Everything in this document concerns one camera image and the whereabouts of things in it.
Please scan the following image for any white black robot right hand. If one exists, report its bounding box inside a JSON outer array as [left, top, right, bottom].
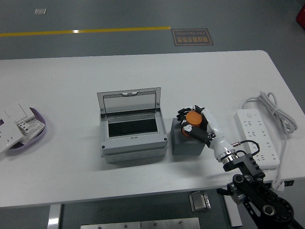
[[176, 104, 234, 159]]

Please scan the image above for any orange cylinder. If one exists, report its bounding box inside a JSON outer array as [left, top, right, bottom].
[[181, 111, 203, 139]]

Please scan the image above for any grey cube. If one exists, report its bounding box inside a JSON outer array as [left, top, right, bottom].
[[171, 117, 207, 157]]

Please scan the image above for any white power strip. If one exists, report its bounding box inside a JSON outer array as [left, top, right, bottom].
[[234, 108, 281, 170]]

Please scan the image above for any white table leg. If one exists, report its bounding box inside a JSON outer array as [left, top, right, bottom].
[[223, 194, 243, 227], [47, 204, 62, 229]]

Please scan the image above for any red object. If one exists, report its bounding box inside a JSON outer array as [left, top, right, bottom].
[[295, 4, 305, 27]]

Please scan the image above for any purple tray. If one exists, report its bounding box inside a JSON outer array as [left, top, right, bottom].
[[4, 107, 47, 156]]

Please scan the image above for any white perforated socket plate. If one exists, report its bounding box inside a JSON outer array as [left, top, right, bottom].
[[19, 118, 46, 146]]

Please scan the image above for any small white socket module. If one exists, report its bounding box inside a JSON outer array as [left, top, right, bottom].
[[15, 120, 33, 138]]

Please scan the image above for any large white socket panel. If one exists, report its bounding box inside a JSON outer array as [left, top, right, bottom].
[[0, 116, 25, 154]]

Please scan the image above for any white power cord with plug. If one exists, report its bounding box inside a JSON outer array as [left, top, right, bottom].
[[242, 90, 299, 193]]

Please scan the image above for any metal bracket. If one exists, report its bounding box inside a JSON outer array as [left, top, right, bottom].
[[189, 190, 212, 212]]

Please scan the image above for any grey electrical enclosure box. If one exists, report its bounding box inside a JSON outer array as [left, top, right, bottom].
[[96, 87, 168, 164]]

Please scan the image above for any steel base plate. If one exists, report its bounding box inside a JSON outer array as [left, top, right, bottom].
[[80, 217, 201, 229]]

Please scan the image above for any white switch panel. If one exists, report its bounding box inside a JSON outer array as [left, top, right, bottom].
[[3, 103, 36, 125]]

